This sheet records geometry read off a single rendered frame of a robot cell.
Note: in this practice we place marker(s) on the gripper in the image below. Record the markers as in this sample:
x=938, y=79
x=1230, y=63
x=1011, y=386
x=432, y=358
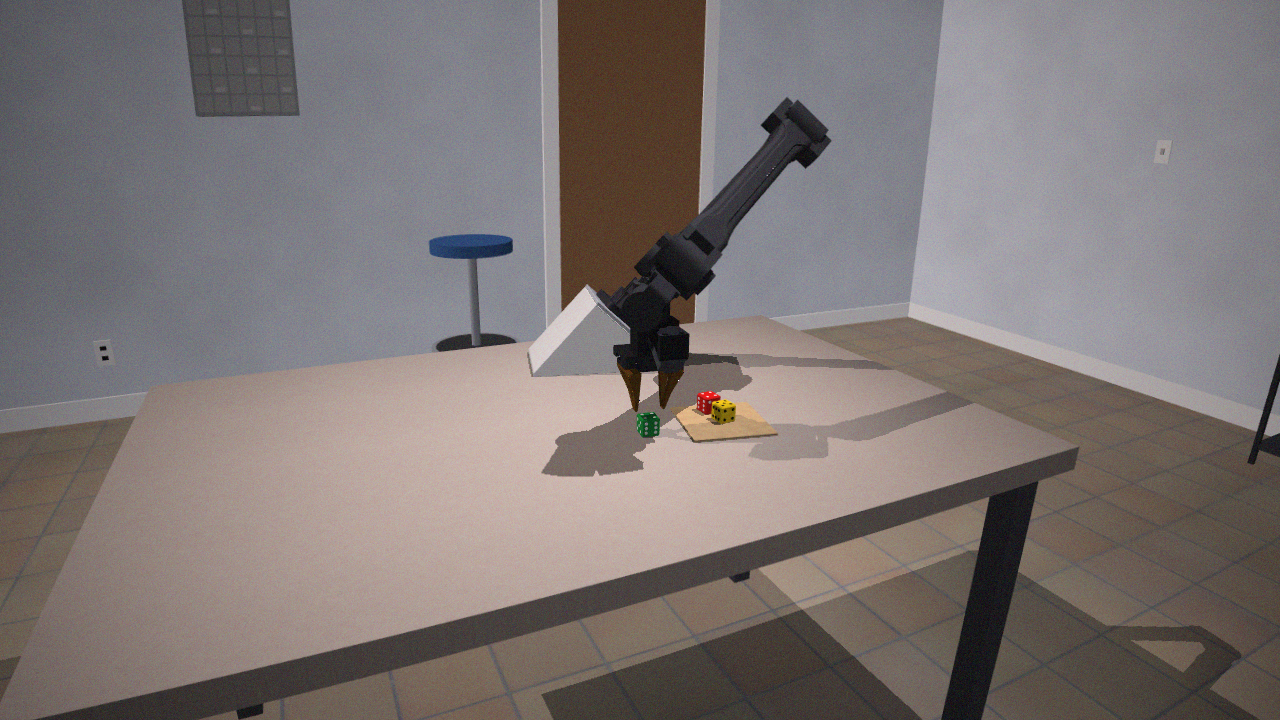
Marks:
x=633, y=366

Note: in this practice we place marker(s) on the green dice with white pips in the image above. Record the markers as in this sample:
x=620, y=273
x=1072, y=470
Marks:
x=648, y=424

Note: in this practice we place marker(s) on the tan mat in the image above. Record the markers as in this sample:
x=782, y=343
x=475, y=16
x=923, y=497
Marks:
x=702, y=428

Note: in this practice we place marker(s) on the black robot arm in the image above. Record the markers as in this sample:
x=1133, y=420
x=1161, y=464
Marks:
x=681, y=267

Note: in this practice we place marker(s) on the red dice with white pips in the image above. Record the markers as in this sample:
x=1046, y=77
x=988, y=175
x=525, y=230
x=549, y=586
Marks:
x=704, y=401

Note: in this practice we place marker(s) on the yellow dice with black pips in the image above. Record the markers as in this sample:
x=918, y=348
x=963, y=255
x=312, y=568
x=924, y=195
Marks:
x=723, y=411

